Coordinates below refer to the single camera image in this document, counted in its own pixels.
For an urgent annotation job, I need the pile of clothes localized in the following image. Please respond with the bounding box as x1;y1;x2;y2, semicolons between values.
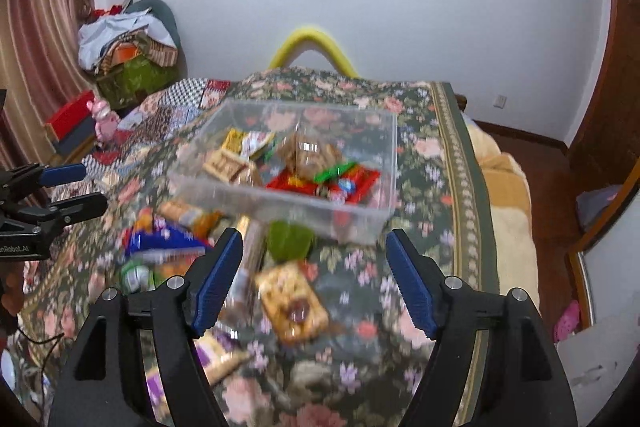
76;8;179;72

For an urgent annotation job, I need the clear plastic storage box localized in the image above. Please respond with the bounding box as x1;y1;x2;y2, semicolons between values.
166;99;399;244

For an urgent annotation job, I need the long brown snack packet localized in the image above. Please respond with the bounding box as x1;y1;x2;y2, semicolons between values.
231;217;267;313

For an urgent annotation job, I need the yellow snack packet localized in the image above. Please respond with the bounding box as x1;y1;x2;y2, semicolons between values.
221;128;249;156

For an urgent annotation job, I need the jam cookie snack packet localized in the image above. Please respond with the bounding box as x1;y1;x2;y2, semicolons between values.
254;261;331;346

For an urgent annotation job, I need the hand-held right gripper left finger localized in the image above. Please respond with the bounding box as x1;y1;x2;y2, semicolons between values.
47;228;245;427

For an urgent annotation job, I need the floral tablecloth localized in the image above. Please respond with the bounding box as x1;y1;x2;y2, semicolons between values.
17;66;502;427

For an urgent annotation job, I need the pink toy figure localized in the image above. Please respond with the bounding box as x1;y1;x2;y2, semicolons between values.
86;97;122;144

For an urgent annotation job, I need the checkered patchwork blanket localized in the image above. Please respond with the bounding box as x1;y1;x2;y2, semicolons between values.
80;77;234;180

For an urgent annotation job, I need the pink slipper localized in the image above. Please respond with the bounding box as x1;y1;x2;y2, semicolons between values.
553;299;583;340

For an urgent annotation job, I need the white and red snack packet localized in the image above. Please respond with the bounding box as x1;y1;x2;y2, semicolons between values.
240;130;277;160

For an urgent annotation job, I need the beige cracker packet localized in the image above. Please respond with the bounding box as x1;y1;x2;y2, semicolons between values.
202;149;252;184

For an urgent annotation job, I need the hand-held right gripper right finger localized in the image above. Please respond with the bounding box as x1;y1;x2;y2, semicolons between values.
385;228;579;427

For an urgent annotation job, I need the wooden wardrobe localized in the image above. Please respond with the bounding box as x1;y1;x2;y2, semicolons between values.
566;0;640;220

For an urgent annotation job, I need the yellow blanket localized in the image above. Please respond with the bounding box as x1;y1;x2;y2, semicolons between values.
461;116;542;310

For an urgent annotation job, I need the beige and purple snack packet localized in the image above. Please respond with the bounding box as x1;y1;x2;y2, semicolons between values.
194;331;252;384

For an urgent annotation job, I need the clear bag of brown snacks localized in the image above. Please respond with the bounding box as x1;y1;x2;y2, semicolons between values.
274;132;344;180

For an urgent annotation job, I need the white board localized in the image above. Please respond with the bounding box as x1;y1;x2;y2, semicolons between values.
555;313;640;427

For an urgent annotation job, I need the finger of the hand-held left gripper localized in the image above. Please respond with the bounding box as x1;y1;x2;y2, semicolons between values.
0;192;109;235
0;163;87;202

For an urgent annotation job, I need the green bag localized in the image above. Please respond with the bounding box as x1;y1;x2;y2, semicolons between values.
94;54;177;111

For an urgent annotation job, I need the black cable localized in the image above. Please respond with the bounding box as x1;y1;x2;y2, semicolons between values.
14;329;67;390

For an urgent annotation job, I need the green and white snack packet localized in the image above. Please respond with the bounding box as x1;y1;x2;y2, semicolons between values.
119;261;168;294

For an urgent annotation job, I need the red box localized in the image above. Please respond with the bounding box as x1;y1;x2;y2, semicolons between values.
44;90;97;141

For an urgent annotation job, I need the green stick snack packet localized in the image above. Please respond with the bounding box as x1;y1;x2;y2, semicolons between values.
314;161;359;184

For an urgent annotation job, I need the yellow chair back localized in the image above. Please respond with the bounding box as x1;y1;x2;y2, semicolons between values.
269;26;359;76

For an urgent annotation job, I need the orange snack packet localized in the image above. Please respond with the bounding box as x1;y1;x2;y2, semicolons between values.
159;201;223;235

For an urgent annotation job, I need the striped brown curtain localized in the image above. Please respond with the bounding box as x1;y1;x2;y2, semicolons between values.
0;0;119;170

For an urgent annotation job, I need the blue snack packet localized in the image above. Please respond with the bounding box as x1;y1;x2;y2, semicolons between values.
122;227;212;259

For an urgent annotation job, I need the wooden framed mirror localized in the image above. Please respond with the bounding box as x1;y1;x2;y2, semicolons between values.
564;164;640;330

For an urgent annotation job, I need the grey chair back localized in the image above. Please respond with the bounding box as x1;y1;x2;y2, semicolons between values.
124;0;183;54

